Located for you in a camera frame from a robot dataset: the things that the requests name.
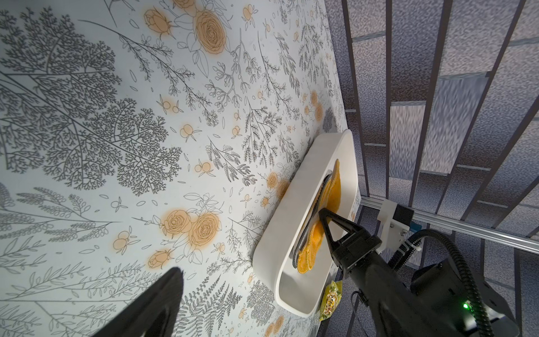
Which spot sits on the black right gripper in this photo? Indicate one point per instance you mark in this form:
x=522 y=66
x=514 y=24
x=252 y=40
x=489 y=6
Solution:
x=355 y=254

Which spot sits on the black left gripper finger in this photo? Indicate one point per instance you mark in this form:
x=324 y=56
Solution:
x=154 y=312

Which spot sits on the grey felt insole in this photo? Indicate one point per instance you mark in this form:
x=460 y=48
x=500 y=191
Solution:
x=302 y=238

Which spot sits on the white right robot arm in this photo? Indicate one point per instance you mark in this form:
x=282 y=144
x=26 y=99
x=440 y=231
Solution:
x=444 y=299

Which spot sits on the white plastic storage box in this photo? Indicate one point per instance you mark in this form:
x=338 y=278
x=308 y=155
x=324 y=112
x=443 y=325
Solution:
x=272 y=264

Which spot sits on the yellow-green snack bag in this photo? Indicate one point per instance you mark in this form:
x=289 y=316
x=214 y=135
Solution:
x=330 y=300

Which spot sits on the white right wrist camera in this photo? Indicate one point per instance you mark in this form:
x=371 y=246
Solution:
x=396 y=225

